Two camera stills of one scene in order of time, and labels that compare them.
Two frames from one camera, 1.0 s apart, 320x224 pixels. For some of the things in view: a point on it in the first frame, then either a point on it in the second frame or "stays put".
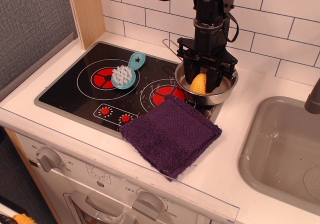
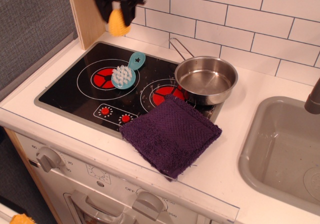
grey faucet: x=312 y=104 stays put
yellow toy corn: x=198 y=85 -> x=116 y=24
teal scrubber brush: x=123 y=77 stays put
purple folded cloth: x=174 y=137 stays put
